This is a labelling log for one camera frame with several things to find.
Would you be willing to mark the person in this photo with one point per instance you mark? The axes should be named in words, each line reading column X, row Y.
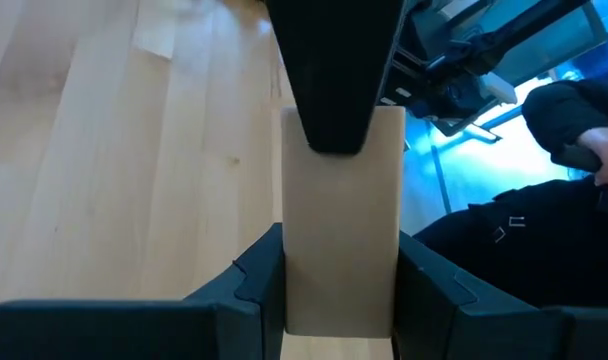
column 534, row 250

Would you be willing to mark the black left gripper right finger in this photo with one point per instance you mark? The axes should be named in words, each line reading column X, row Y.
column 444, row 315

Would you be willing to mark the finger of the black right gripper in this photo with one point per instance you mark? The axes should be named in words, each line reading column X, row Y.
column 334, row 75

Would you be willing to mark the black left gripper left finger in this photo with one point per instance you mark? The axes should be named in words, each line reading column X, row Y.
column 254, row 300

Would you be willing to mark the large beige rectangular block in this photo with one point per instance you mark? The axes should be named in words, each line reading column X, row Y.
column 341, row 225

